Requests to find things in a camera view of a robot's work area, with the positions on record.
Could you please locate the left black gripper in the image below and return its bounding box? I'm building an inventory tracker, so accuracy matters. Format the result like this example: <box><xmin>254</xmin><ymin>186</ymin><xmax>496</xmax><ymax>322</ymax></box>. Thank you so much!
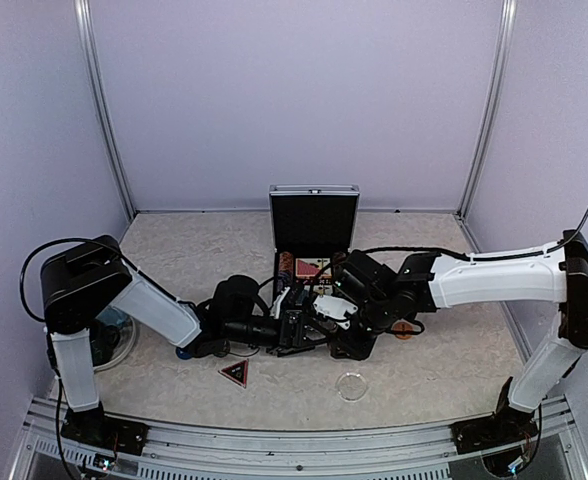
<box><xmin>225</xmin><ymin>311</ymin><xmax>333</xmax><ymax>357</ymax></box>

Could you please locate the red playing card deck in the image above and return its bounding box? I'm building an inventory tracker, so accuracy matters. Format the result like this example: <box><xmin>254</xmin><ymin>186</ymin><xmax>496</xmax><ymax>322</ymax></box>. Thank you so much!
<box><xmin>294</xmin><ymin>257</ymin><xmax>330</xmax><ymax>280</ymax></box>

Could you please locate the aluminium poker case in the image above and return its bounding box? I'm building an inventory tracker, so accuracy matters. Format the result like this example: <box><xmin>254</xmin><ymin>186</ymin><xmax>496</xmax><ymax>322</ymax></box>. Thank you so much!
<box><xmin>269</xmin><ymin>185</ymin><xmax>359</xmax><ymax>314</ymax></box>

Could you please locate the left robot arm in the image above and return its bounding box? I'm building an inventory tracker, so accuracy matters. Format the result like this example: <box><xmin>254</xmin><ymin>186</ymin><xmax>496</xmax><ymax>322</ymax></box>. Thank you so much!
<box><xmin>38</xmin><ymin>235</ymin><xmax>289</xmax><ymax>445</ymax></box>

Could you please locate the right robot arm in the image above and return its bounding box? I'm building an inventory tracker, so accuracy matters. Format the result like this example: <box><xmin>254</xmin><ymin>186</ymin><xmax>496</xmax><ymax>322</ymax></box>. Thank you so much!
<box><xmin>332</xmin><ymin>230</ymin><xmax>588</xmax><ymax>444</ymax></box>

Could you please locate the clear round dealer puck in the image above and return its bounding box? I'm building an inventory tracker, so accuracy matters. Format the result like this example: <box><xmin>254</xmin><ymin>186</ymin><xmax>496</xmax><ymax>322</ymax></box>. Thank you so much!
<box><xmin>335</xmin><ymin>372</ymin><xmax>369</xmax><ymax>402</ymax></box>

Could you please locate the orange big blind button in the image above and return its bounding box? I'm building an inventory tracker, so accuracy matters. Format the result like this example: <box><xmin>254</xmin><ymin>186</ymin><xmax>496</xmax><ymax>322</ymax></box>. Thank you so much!
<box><xmin>392</xmin><ymin>322</ymin><xmax>415</xmax><ymax>340</ymax></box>

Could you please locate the red triangular dealer button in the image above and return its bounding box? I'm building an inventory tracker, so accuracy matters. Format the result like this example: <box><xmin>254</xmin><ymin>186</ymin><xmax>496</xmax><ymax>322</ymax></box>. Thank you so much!
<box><xmin>218</xmin><ymin>359</ymin><xmax>249</xmax><ymax>389</ymax></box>

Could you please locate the left chip row in case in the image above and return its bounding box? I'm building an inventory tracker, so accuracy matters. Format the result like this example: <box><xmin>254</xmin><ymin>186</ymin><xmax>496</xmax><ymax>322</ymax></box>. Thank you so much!
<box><xmin>275</xmin><ymin>252</ymin><xmax>294</xmax><ymax>293</ymax></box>

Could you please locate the chip row in case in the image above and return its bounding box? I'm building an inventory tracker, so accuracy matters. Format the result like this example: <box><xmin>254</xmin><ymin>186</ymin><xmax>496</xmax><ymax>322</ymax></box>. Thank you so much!
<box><xmin>330</xmin><ymin>252</ymin><xmax>347</xmax><ymax>270</ymax></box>
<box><xmin>275</xmin><ymin>252</ymin><xmax>294</xmax><ymax>293</ymax></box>

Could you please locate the right chip row in case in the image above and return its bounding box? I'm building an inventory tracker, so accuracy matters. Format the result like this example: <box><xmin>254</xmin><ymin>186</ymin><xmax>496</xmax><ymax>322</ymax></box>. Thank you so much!
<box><xmin>330</xmin><ymin>252</ymin><xmax>347</xmax><ymax>270</ymax></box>

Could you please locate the blue small blind button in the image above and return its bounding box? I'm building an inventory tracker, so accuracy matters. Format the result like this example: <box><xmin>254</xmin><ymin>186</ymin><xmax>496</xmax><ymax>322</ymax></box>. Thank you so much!
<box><xmin>175</xmin><ymin>347</ymin><xmax>192</xmax><ymax>360</ymax></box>

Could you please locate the clear round tray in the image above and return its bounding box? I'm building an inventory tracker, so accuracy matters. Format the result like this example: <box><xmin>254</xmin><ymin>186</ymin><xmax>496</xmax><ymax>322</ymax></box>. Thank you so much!
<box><xmin>93</xmin><ymin>314</ymin><xmax>138</xmax><ymax>372</ymax></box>

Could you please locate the black mug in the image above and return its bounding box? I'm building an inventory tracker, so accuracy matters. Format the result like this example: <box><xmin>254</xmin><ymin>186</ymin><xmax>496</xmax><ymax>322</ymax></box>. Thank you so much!
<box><xmin>90</xmin><ymin>322</ymin><xmax>120</xmax><ymax>367</ymax></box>

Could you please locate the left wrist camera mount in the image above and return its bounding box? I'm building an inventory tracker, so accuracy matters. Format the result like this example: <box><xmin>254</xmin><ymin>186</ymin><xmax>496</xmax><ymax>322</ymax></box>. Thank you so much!
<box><xmin>270</xmin><ymin>287</ymin><xmax>291</xmax><ymax>320</ymax></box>

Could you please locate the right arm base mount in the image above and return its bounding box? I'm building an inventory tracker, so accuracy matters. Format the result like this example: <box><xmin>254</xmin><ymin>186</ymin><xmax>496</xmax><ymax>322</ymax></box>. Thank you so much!
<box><xmin>450</xmin><ymin>395</ymin><xmax>540</xmax><ymax>455</ymax></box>

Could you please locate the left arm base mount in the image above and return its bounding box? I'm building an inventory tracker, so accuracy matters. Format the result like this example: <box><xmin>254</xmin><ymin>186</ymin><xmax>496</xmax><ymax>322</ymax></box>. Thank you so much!
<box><xmin>61</xmin><ymin>402</ymin><xmax>149</xmax><ymax>456</ymax></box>

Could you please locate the front aluminium frame rail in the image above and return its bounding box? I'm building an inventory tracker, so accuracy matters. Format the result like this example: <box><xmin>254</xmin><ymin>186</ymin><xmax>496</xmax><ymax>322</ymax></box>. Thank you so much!
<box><xmin>8</xmin><ymin>397</ymin><xmax>588</xmax><ymax>479</ymax></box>

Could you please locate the right rear aluminium post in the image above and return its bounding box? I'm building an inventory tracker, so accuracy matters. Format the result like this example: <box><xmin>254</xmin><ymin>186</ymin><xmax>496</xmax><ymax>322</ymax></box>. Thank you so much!
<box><xmin>457</xmin><ymin>0</ymin><xmax>518</xmax><ymax>223</ymax></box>

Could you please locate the aluminium post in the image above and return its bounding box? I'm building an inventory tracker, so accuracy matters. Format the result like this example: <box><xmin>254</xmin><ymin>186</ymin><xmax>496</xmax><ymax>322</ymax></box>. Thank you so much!
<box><xmin>457</xmin><ymin>0</ymin><xmax>518</xmax><ymax>223</ymax></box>
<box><xmin>74</xmin><ymin>0</ymin><xmax>137</xmax><ymax>222</ymax></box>

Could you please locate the left rear aluminium post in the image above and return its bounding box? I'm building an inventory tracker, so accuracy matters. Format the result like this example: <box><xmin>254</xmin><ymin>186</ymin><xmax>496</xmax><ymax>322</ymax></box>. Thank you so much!
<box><xmin>74</xmin><ymin>0</ymin><xmax>137</xmax><ymax>222</ymax></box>

